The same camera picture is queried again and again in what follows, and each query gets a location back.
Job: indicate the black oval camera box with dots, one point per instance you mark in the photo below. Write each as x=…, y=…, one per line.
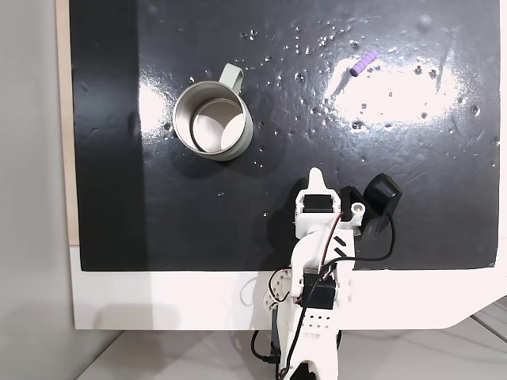
x=382, y=194

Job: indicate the white base board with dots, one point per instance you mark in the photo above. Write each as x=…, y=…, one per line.
x=158, y=301

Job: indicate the light wooden board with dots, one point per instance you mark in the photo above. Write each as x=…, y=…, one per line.
x=63, y=118

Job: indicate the purple ribbed pen grip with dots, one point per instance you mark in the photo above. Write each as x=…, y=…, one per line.
x=363, y=62

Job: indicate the black glossy mat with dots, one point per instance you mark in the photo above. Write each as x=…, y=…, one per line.
x=198, y=217

